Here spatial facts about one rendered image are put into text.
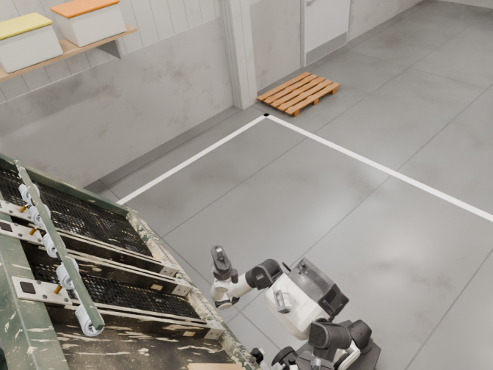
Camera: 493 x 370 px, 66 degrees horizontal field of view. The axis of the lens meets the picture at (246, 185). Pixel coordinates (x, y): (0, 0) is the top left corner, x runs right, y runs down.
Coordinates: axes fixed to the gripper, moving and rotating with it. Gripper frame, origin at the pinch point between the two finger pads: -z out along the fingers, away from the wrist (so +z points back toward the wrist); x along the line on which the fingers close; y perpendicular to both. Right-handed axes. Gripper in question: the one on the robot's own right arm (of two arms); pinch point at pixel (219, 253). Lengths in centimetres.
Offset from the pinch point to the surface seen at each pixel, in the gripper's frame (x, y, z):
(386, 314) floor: 23, -121, 163
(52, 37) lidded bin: -254, 45, 24
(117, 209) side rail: -113, 43, 89
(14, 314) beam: 9, 67, -32
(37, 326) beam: 15, 62, -31
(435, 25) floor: -404, -592, 255
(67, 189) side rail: -115, 66, 53
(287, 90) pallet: -325, -226, 225
